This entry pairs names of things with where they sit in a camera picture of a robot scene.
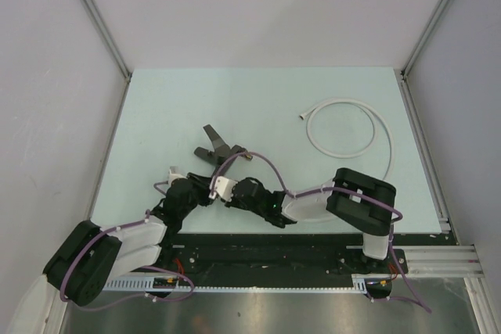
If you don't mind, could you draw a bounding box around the left aluminium corner post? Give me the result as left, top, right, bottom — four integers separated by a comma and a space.
57, 0, 132, 83

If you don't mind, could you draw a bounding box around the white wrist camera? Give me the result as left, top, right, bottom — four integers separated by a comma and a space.
167, 166, 186, 185
208, 176, 237, 202

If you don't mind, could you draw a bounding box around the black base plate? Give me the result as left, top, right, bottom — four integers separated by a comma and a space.
79, 230, 408, 289

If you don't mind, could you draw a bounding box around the dark grey faucet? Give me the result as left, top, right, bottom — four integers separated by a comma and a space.
193, 124, 253, 177

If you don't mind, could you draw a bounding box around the white flexible hose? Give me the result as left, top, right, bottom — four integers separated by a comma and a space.
297, 99, 395, 225

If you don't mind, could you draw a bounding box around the right aluminium corner post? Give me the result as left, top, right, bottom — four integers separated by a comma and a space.
400, 0, 452, 80

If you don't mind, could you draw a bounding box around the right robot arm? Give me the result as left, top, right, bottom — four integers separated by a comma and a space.
211, 168, 402, 272

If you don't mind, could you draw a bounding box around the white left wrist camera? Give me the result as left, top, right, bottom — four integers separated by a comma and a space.
167, 166, 186, 185

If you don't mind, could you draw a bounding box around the aluminium frame rail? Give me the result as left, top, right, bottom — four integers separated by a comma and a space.
402, 246, 484, 278

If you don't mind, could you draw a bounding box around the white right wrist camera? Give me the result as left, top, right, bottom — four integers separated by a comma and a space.
208, 176, 237, 202

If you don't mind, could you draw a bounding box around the white slotted cable duct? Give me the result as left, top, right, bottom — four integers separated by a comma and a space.
103, 274, 392, 294

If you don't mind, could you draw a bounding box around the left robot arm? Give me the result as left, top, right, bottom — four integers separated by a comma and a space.
43, 173, 213, 307

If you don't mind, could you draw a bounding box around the aluminium corner post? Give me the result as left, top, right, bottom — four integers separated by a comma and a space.
57, 0, 132, 83
400, 0, 452, 80

